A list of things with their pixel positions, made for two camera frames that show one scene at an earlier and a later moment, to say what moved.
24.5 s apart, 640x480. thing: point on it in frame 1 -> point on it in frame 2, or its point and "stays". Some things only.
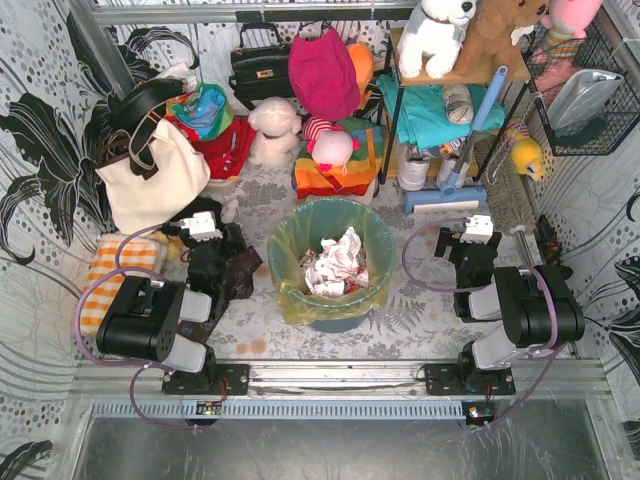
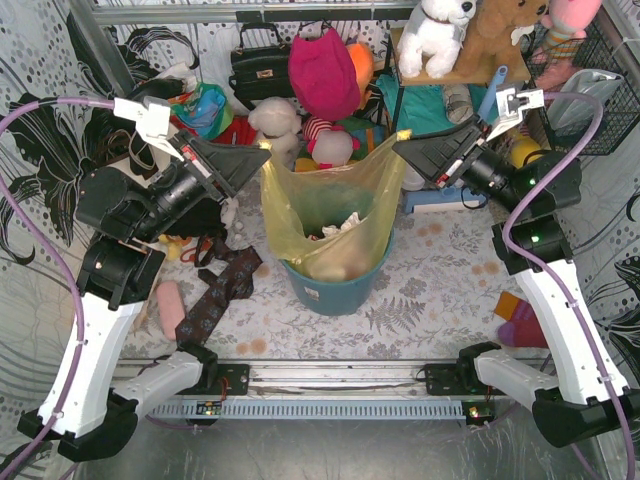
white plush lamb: (275, 123) stays
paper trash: (339, 268) -> (332, 229)
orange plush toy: (363, 61) stays
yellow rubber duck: (527, 155) stays
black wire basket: (588, 95) stays
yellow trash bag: (300, 228) -> (331, 222)
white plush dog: (431, 37) stays
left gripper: (179, 230) -> (201, 170)
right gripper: (445, 240) -> (461, 163)
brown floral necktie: (237, 284) stays
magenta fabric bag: (324, 75) stays
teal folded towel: (425, 122) stays
